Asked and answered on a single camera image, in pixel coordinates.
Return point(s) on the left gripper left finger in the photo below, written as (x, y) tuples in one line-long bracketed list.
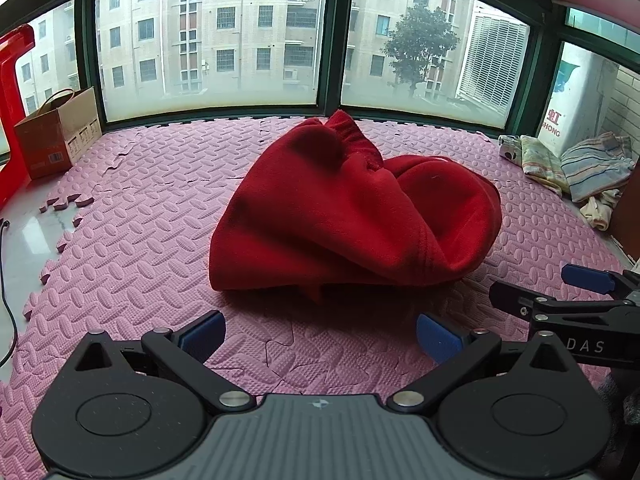
[(132, 408)]

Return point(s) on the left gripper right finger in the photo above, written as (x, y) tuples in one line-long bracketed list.
[(505, 409)]

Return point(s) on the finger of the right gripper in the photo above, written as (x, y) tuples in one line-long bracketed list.
[(618, 286), (526, 304)]

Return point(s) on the red fleece pants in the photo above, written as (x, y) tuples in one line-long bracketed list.
[(321, 206)]

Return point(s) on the brown wooden cabinet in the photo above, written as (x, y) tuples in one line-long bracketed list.
[(625, 221)]

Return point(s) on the cream crumpled cloth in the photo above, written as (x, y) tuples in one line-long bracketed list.
[(599, 209)]

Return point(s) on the pastel patterned cloth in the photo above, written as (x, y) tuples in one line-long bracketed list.
[(542, 166)]

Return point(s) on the pink foam floor mat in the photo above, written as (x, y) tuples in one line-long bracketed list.
[(149, 200)]

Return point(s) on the white appliance box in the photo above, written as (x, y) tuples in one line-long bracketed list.
[(581, 95)]

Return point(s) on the red plastic stool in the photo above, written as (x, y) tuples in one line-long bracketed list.
[(14, 44)]

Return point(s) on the brown cardboard box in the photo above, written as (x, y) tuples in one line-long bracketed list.
[(54, 137)]

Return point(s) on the green window frame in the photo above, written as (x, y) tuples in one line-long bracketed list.
[(546, 19)]

